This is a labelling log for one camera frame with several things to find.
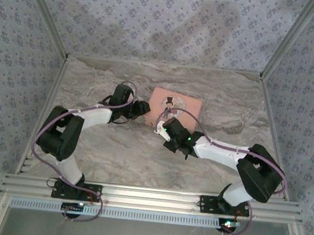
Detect pink tin box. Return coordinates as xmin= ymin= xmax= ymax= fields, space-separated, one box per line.
xmin=142 ymin=85 xmax=204 ymax=133

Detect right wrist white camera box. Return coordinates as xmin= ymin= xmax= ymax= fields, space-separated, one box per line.
xmin=154 ymin=119 xmax=173 ymax=142

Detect aluminium side rail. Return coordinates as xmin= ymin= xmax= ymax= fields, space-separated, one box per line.
xmin=248 ymin=76 xmax=303 ymax=202
xmin=13 ymin=51 xmax=70 ymax=179

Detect long aluminium mounting rail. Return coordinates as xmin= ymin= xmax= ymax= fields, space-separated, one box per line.
xmin=0 ymin=170 xmax=305 ymax=227

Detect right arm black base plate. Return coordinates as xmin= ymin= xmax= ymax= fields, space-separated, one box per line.
xmin=197 ymin=194 xmax=252 ymax=218

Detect white slotted cable duct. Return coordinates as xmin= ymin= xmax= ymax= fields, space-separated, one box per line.
xmin=9 ymin=195 xmax=248 ymax=233

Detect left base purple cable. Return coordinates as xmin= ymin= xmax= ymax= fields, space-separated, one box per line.
xmin=61 ymin=185 xmax=106 ymax=225

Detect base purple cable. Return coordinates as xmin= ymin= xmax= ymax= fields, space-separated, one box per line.
xmin=221 ymin=200 xmax=255 ymax=235
xmin=61 ymin=185 xmax=106 ymax=225

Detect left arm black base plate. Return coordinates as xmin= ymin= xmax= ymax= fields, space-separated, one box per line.
xmin=50 ymin=180 xmax=103 ymax=204

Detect aluminium frame post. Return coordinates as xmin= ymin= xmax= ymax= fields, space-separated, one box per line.
xmin=13 ymin=0 xmax=75 ymax=60
xmin=258 ymin=0 xmax=314 ymax=86

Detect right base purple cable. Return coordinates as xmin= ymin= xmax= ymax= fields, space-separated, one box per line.
xmin=221 ymin=200 xmax=255 ymax=235

